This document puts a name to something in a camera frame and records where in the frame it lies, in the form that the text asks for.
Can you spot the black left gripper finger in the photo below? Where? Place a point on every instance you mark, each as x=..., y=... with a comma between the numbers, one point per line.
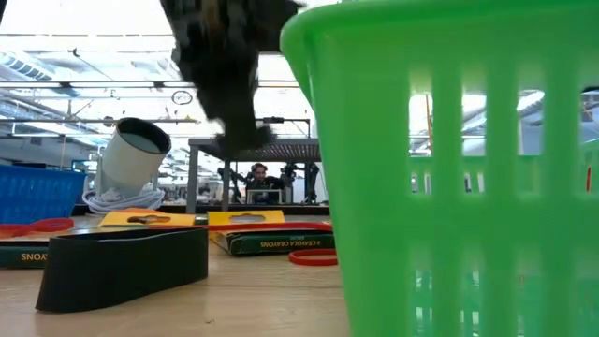
x=245, y=110
x=222, y=110

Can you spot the yellow green Crayola crayon box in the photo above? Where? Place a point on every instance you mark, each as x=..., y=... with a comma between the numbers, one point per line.
x=281, y=244
x=220, y=217
x=18, y=257
x=117, y=221

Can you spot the red rubber band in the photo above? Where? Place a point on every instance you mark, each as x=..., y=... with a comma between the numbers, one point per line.
x=292, y=258
x=262, y=227
x=47, y=225

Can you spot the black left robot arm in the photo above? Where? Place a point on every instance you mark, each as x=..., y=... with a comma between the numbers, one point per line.
x=2, y=7

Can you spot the metal table in background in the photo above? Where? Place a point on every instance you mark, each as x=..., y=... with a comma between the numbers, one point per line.
x=290, y=150

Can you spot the person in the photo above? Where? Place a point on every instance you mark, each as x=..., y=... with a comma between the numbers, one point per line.
x=259, y=180

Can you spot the green plastic basket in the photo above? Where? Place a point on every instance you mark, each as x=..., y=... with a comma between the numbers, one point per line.
x=374, y=187

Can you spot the blue plastic basket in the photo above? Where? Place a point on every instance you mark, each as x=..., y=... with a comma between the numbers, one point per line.
x=37, y=196

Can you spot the black background rig frame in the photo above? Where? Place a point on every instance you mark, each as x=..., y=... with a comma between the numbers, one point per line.
x=290, y=120

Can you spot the black aluminium rig frame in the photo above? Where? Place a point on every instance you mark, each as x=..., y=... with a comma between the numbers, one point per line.
x=178, y=209

